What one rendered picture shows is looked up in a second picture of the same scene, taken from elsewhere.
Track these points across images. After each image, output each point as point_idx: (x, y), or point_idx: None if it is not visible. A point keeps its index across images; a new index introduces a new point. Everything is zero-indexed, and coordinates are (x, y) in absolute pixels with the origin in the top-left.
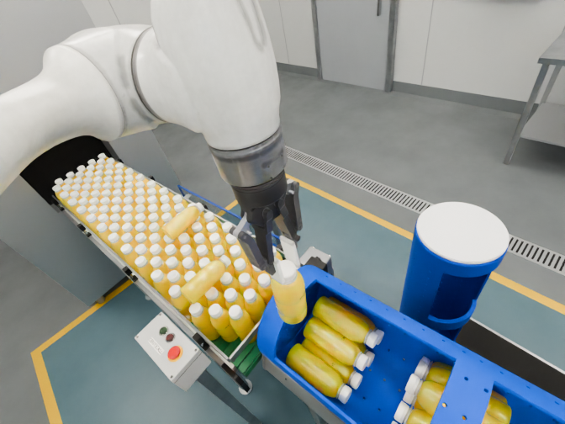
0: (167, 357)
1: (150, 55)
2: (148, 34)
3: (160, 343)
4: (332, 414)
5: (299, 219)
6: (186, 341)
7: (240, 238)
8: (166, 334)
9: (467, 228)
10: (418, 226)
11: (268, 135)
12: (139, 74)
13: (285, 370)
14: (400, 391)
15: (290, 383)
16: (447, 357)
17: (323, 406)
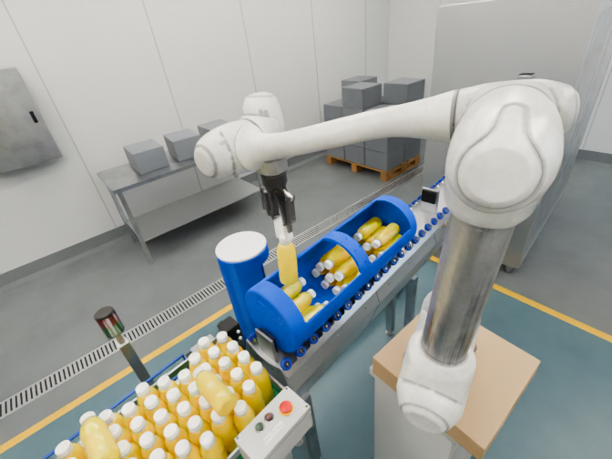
0: (288, 414)
1: (266, 121)
2: (252, 118)
3: (272, 428)
4: (331, 337)
5: None
6: (276, 400)
7: (294, 196)
8: (263, 423)
9: (241, 242)
10: (228, 260)
11: None
12: (262, 130)
13: (313, 321)
14: (324, 294)
15: (309, 365)
16: (314, 262)
17: (327, 341)
